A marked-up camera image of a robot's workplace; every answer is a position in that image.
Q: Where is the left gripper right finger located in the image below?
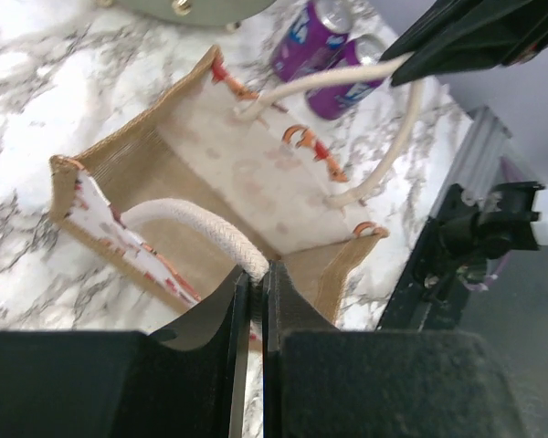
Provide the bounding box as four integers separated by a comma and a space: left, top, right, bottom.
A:
262, 262, 527, 437

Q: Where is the brown canvas tote bag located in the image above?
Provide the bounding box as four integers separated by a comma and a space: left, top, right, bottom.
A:
48, 44, 425, 352

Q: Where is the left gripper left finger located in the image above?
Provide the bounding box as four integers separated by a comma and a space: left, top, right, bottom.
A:
0, 267, 251, 437

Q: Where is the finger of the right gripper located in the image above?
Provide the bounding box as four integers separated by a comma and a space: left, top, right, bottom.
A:
381, 0, 548, 87

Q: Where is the purple Fanta can front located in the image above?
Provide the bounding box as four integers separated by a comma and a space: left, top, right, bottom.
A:
303, 32, 394, 121

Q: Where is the round drawer cabinet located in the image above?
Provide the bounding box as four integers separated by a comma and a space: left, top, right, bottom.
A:
95, 0, 275, 31

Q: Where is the purple fanta can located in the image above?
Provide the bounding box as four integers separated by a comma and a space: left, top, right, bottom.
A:
270, 0, 354, 82
303, 32, 394, 121

